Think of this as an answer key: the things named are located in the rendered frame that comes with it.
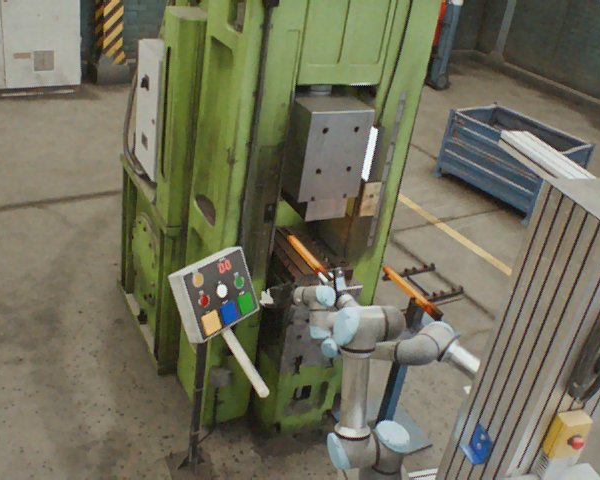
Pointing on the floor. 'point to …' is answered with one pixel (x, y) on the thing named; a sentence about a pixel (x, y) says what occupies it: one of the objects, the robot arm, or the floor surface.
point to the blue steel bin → (482, 170)
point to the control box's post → (197, 398)
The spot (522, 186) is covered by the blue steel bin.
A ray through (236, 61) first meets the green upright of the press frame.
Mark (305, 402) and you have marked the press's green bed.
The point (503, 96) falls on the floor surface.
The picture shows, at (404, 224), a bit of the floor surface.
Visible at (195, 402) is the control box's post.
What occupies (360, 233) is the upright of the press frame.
